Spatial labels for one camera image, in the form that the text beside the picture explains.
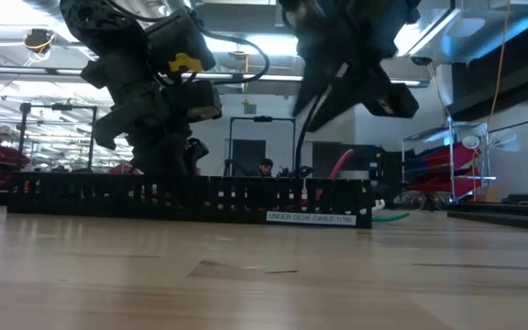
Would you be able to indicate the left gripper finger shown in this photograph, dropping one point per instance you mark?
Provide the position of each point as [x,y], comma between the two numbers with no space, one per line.
[110,130]
[158,153]

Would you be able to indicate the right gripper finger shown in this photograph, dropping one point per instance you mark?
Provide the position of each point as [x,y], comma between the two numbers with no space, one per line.
[351,91]
[314,82]

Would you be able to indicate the black zip tie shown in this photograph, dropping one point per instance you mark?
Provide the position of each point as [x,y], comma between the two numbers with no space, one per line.
[301,137]

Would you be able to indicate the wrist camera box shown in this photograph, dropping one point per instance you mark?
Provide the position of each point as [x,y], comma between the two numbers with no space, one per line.
[190,101]
[392,98]

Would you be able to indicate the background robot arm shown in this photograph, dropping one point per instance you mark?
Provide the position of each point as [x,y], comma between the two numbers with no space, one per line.
[291,172]
[232,168]

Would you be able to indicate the black gantry frame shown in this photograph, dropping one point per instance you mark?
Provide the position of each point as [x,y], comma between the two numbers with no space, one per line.
[22,137]
[262,118]

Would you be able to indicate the black raceway cover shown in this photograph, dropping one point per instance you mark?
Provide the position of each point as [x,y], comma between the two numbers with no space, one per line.
[520,223]

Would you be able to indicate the shelf rack with red bins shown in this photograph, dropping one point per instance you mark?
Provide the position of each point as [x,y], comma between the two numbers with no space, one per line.
[438,158]

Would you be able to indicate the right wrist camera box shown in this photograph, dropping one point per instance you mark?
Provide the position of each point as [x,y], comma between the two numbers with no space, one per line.
[392,98]

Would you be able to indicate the person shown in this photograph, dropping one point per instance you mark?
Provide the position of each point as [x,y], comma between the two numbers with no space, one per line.
[266,167]

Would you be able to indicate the ceiling dome camera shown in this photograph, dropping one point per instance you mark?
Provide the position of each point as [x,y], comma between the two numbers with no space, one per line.
[421,60]

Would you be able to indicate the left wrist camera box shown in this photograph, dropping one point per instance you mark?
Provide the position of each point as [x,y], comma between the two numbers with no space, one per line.
[190,101]

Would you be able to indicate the ceiling light bar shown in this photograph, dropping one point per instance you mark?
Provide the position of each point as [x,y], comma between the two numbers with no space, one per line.
[16,71]

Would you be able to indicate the white fan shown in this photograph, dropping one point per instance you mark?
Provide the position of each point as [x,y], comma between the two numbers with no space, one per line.
[470,141]

